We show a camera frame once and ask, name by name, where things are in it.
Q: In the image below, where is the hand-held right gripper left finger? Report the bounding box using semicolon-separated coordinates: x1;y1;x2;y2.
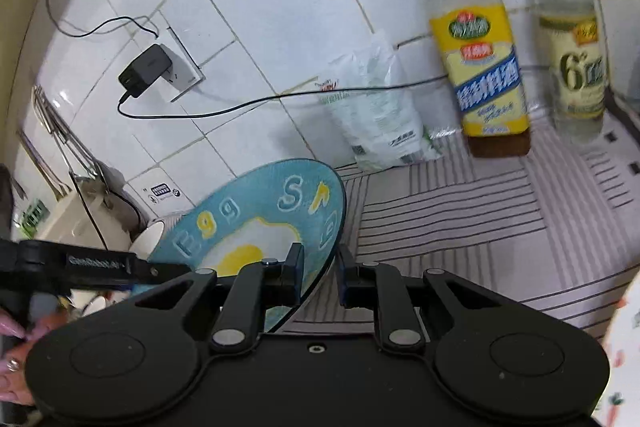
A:
134;243;305;354

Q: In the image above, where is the green label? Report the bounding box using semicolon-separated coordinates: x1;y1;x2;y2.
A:
22;202;51;228

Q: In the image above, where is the cooking wine bottle yellow label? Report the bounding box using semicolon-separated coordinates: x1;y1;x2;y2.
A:
404;0;533;159

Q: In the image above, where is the black plug-in charger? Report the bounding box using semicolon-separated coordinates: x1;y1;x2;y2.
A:
118;45;173;98

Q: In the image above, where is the blue egg print plate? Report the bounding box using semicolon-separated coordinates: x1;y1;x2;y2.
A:
147;158;347;333

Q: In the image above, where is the person's left hand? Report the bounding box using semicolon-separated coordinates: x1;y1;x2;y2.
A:
0;311;68;408

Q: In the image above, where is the clear vinegar bottle yellow cap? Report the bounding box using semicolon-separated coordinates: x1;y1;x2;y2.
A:
517;0;611;142

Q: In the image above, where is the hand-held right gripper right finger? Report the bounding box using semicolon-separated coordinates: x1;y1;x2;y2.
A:
336;247;501;353

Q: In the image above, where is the white wall socket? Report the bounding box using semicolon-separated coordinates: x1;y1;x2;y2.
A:
159;27;207;102

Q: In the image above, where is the striped table mat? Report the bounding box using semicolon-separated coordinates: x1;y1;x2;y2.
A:
292;107;640;338

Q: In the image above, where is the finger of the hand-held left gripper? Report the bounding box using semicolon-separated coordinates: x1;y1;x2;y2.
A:
144;261;195;286

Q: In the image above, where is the clear plastic bag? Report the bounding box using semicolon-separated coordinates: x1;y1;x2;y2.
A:
315;32;446;172

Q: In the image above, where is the beige plastic dish drainer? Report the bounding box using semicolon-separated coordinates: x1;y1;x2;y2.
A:
20;192;146;258

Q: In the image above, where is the white bowl with dark rim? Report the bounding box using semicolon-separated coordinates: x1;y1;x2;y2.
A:
129;217;181;260

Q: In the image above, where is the black charger cable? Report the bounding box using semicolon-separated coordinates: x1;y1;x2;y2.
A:
118;74;451;120

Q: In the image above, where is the bunny carrot print plate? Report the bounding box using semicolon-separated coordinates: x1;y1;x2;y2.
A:
600;279;640;427

